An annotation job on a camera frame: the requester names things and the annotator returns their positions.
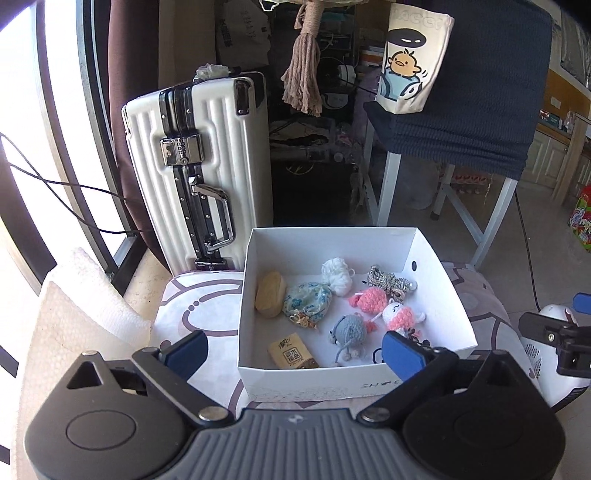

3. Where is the black storage box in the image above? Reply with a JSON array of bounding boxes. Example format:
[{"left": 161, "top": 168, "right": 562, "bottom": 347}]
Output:
[{"left": 270, "top": 161, "right": 365, "bottom": 227}]

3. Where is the dark window frame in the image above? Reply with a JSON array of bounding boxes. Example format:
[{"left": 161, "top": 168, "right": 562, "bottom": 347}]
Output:
[{"left": 76, "top": 0, "right": 153, "bottom": 296}]

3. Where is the white ribbed suitcase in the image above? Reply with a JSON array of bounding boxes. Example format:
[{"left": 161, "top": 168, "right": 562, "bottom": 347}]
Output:
[{"left": 121, "top": 69, "right": 273, "bottom": 273}]

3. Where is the black floor cable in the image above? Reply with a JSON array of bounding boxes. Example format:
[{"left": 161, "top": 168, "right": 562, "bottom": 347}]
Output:
[{"left": 512, "top": 191, "right": 546, "bottom": 310}]

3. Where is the white shoe box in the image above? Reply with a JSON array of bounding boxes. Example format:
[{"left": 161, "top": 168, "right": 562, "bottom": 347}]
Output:
[{"left": 238, "top": 226, "right": 478, "bottom": 402}]

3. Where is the cartoon print tote bag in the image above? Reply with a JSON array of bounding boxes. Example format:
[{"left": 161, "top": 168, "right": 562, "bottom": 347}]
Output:
[{"left": 376, "top": 2, "right": 455, "bottom": 114}]

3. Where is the yellow tissue packet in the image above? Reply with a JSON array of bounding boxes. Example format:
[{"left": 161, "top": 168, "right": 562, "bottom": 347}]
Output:
[{"left": 267, "top": 336, "right": 319, "bottom": 370}]

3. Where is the dark blue ribbed cloth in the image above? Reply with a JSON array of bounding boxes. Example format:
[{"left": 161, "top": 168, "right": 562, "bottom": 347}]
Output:
[{"left": 365, "top": 0, "right": 552, "bottom": 178}]

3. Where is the beige tassel tieback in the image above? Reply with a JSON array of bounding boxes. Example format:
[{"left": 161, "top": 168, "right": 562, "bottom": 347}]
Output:
[{"left": 281, "top": 0, "right": 324, "bottom": 116}]

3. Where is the grey crochet keychain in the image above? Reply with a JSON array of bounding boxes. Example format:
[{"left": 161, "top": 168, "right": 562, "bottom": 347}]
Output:
[{"left": 329, "top": 314, "right": 368, "bottom": 365}]

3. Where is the wooden post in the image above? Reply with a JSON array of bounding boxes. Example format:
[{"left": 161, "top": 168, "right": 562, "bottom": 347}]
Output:
[{"left": 554, "top": 115, "right": 587, "bottom": 206}]

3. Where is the printed blanket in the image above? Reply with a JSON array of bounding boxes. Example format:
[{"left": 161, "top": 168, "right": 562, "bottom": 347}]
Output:
[{"left": 152, "top": 263, "right": 513, "bottom": 416}]

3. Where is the wooden block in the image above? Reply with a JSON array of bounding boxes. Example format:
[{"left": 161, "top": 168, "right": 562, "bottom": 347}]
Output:
[{"left": 255, "top": 271, "right": 287, "bottom": 319}]

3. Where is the white crochet ball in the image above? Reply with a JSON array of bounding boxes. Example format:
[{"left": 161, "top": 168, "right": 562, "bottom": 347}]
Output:
[{"left": 322, "top": 258, "right": 354, "bottom": 296}]

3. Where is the white fabric flower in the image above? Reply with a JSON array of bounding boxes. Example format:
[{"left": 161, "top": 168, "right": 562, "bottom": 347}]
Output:
[{"left": 194, "top": 65, "right": 232, "bottom": 81}]

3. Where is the striped rope bundle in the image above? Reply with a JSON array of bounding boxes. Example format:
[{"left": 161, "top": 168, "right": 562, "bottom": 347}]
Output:
[{"left": 367, "top": 264, "right": 419, "bottom": 303}]

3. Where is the floral drawstring pouch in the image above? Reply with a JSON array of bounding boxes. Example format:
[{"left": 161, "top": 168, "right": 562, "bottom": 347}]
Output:
[{"left": 283, "top": 281, "right": 333, "bottom": 329}]

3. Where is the dark brown curtain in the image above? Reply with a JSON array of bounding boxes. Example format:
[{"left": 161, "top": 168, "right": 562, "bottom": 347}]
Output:
[{"left": 108, "top": 0, "right": 162, "bottom": 259}]

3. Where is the pink white crochet doll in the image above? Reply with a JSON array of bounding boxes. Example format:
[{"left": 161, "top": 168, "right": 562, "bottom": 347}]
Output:
[{"left": 369, "top": 299, "right": 426, "bottom": 340}]

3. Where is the white space heater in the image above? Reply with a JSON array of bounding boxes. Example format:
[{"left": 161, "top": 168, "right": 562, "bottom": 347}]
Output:
[{"left": 519, "top": 304, "right": 591, "bottom": 414}]

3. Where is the black window cable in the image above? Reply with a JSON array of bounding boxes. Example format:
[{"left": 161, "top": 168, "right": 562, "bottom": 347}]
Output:
[{"left": 0, "top": 131, "right": 139, "bottom": 236}]

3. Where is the cream cabinet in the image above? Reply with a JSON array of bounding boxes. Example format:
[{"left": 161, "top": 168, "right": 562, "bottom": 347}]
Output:
[{"left": 526, "top": 124, "right": 583, "bottom": 195}]

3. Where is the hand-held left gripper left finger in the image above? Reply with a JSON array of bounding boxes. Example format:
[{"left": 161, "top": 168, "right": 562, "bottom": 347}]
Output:
[{"left": 65, "top": 330, "right": 234, "bottom": 428}]

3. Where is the white table frame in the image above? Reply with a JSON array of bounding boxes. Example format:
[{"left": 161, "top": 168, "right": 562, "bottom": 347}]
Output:
[{"left": 362, "top": 106, "right": 520, "bottom": 268}]

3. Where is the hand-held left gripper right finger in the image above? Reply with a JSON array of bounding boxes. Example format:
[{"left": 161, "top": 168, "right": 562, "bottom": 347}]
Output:
[{"left": 356, "top": 331, "right": 527, "bottom": 424}]

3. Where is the pink crochet fish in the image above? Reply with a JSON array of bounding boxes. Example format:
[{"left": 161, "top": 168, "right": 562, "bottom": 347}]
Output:
[{"left": 347, "top": 288, "right": 389, "bottom": 319}]

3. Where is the colourful printed box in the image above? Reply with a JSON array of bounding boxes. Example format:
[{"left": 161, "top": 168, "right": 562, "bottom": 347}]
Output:
[{"left": 568, "top": 185, "right": 591, "bottom": 252}]

